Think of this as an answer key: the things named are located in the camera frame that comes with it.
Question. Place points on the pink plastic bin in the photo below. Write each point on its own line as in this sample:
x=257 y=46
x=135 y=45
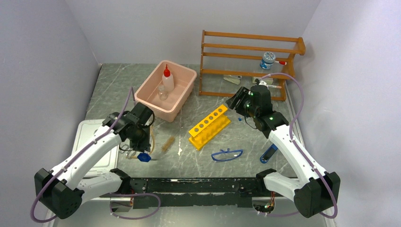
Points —
x=147 y=93

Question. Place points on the blue funnel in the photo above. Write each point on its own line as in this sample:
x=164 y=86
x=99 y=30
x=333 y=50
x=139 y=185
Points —
x=144 y=157

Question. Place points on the small white box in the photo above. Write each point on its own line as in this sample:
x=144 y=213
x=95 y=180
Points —
x=259 y=81

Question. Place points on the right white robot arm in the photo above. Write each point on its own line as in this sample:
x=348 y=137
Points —
x=315 y=190

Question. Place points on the yellow test tube rack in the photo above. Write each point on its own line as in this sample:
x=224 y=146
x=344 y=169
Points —
x=203 y=132

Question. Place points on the blue-lidded jar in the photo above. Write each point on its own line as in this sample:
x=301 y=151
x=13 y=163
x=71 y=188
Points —
x=268 y=59

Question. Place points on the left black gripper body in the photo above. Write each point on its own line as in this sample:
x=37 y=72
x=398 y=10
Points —
x=141 y=140

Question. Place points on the tan rubber tubing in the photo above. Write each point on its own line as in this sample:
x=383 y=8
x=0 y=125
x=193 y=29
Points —
x=135 y=156

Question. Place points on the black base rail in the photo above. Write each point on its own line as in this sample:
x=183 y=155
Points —
x=243 y=192

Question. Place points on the small glass flask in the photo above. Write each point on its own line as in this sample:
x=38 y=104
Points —
x=162 y=92

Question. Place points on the white stapler-like object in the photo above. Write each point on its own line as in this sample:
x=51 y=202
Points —
x=235 y=79

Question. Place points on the red-capped squeeze bottle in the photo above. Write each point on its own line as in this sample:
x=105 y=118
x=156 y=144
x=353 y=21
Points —
x=168 y=79

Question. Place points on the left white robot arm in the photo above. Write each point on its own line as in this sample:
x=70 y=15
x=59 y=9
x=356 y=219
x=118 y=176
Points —
x=64 y=188

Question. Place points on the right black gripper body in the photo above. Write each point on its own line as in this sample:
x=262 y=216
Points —
x=248 y=109

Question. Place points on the red-capped marker pen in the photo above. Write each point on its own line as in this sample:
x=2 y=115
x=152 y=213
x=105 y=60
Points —
x=281 y=62

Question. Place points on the orange wooden shelf rack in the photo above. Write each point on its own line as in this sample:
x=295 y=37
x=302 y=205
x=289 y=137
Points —
x=240 y=54

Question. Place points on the metal crucible tongs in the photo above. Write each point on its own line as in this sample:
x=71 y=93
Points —
x=125 y=149

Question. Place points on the blue black handheld tool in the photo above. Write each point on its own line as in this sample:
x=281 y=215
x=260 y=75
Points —
x=267 y=155

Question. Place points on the blue safety glasses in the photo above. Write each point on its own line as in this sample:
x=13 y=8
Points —
x=226 y=155

